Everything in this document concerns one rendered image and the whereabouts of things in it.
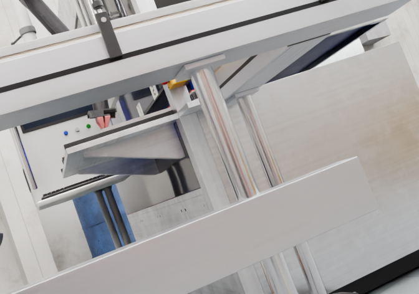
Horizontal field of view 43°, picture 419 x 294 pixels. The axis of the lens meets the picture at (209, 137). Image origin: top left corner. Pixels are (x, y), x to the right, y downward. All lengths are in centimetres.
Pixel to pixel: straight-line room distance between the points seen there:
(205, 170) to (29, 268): 406
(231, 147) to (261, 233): 18
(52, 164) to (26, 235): 300
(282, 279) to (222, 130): 32
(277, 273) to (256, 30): 49
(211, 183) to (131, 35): 93
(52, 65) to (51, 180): 183
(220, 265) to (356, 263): 111
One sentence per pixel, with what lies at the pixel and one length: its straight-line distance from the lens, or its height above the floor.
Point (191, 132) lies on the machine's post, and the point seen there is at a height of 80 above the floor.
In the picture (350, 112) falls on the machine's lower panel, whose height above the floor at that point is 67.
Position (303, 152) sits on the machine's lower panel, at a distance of 202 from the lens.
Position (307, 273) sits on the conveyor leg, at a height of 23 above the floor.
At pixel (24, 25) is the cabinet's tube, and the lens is 309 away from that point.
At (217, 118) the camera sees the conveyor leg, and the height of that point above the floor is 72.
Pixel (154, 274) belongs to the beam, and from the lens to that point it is 101.
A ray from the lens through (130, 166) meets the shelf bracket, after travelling 243.
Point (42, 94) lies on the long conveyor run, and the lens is 100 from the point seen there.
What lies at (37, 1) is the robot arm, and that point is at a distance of 201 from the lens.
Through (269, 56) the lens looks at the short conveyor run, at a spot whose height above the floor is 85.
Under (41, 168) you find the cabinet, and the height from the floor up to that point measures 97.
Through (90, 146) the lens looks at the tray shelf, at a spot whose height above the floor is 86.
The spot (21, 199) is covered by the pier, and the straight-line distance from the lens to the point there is 582.
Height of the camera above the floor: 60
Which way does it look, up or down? 5 degrees up
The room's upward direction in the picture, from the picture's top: 21 degrees counter-clockwise
